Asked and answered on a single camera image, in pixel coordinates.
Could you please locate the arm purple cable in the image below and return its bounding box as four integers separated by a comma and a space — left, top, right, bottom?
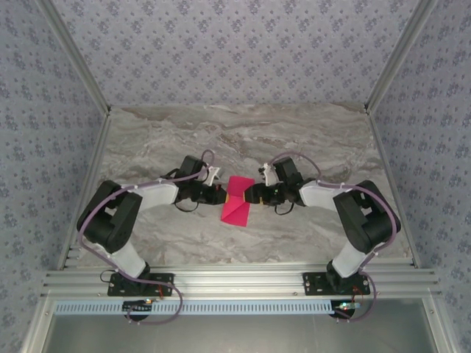
269, 151, 402, 324
77, 148, 184, 325

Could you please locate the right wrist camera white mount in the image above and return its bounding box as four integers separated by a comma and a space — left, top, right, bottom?
258, 163, 277, 187

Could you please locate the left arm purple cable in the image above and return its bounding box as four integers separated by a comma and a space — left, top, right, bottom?
77, 148, 184, 325

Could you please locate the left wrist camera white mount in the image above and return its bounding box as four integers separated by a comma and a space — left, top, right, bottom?
204, 165, 224, 186

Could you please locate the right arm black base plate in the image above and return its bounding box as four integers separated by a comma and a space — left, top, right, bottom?
301, 271, 371, 296

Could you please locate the left wrist thin black cable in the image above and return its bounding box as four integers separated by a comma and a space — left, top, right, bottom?
174, 199, 200, 213

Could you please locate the grey slotted cable duct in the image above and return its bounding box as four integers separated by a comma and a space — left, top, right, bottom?
54, 299, 364, 316

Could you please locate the small black electronics board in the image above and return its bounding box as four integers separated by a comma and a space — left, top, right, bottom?
330, 299, 364, 321
122, 299, 153, 315

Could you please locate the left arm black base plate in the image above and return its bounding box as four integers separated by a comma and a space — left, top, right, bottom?
107, 274, 175, 297

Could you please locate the aluminium mounting rail beam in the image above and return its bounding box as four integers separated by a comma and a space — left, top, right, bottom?
40, 267, 442, 299

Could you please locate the short aluminium frame beam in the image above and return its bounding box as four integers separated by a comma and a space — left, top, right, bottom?
422, 296, 456, 353
21, 296, 57, 353

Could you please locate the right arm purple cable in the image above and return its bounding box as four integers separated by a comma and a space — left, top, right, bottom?
269, 151, 402, 324

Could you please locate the pink paper sheet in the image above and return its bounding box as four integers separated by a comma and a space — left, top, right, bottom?
219, 176, 255, 227

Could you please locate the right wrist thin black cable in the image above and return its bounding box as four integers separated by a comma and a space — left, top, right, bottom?
273, 202, 296, 217

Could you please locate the aluminium frame post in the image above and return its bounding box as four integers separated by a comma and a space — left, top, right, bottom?
363, 0, 439, 112
35, 0, 113, 115

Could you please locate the grey metal sheet panel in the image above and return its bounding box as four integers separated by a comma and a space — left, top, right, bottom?
39, 313, 441, 353

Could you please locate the wrist thin black cable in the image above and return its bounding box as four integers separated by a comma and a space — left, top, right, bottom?
174, 199, 200, 213
273, 202, 296, 217

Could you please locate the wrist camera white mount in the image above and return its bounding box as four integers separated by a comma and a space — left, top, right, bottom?
258, 163, 277, 187
204, 165, 224, 186

